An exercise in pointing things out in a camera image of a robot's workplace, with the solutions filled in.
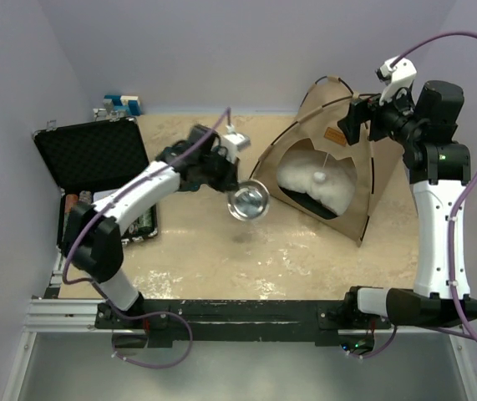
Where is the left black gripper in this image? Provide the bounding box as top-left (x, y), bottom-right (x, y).
top-left (199, 150), bottom-right (240, 194)

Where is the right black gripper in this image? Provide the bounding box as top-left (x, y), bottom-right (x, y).
top-left (339, 82), bottom-right (425, 147)

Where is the steel pet bowl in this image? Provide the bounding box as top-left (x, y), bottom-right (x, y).
top-left (226, 180), bottom-right (270, 221)

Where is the beige patterned pet cushion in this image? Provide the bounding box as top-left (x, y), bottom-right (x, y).
top-left (277, 150), bottom-right (357, 216)

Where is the black poker chip case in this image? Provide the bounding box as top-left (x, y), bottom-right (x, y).
top-left (33, 117), bottom-right (150, 248)

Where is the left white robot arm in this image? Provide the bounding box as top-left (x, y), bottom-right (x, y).
top-left (63, 124), bottom-right (251, 327)

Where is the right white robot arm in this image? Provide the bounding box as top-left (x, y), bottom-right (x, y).
top-left (337, 80), bottom-right (477, 328)

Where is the white pompom tent toy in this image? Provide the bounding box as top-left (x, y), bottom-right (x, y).
top-left (312, 152), bottom-right (328, 184)

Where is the blue and white box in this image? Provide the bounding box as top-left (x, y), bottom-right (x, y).
top-left (93, 94), bottom-right (143, 121)

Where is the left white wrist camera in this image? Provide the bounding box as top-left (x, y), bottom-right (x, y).
top-left (220, 124), bottom-right (251, 164)

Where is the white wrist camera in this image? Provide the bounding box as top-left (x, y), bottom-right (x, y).
top-left (376, 58), bottom-right (417, 106)
top-left (220, 124), bottom-right (251, 164)

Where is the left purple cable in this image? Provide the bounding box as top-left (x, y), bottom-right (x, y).
top-left (62, 106), bottom-right (196, 368)

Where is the purple cable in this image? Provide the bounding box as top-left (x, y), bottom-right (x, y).
top-left (358, 32), bottom-right (477, 363)
top-left (62, 106), bottom-right (196, 368)

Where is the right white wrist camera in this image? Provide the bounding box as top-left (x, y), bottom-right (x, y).
top-left (376, 58), bottom-right (417, 106)

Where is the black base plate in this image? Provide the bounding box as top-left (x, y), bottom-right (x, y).
top-left (95, 299), bottom-right (389, 348)

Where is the aluminium frame rail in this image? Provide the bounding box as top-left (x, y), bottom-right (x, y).
top-left (4, 268), bottom-right (477, 400)

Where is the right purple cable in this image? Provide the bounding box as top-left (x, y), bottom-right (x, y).
top-left (358, 32), bottom-right (477, 363)

